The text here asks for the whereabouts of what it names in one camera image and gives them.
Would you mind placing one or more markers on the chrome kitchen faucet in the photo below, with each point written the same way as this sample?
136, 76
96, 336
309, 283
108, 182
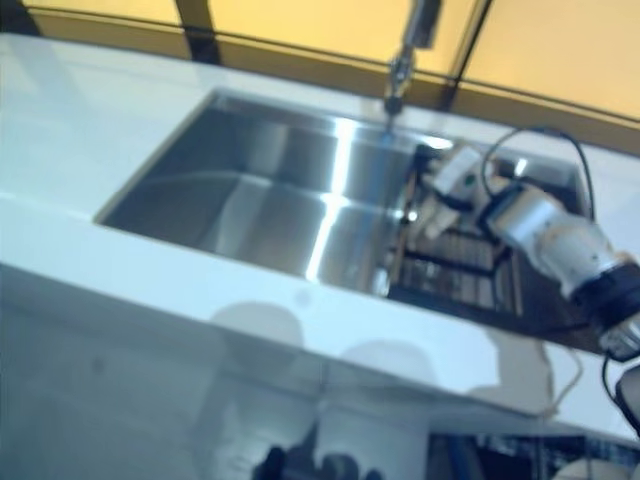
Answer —
415, 50

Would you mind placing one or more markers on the stainless steel sink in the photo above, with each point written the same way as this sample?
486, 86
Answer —
250, 200

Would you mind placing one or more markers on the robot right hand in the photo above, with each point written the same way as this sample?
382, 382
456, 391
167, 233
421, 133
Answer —
457, 175

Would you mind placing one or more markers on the round cream plate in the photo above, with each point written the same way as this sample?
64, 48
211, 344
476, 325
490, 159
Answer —
440, 222

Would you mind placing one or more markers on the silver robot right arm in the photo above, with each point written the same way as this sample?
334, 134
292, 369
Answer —
550, 235

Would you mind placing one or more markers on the white cabinet door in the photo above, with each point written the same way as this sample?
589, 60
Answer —
380, 410
150, 400

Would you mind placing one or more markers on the black dish drying rack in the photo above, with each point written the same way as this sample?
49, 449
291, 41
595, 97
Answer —
450, 280

